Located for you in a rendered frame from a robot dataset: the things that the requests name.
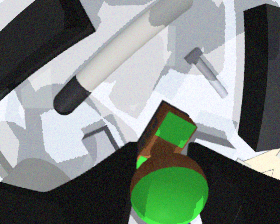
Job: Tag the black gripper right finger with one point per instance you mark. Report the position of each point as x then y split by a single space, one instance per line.
237 194

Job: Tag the white mug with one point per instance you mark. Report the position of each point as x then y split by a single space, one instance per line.
32 173

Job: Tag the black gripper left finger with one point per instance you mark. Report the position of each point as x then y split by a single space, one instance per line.
99 196

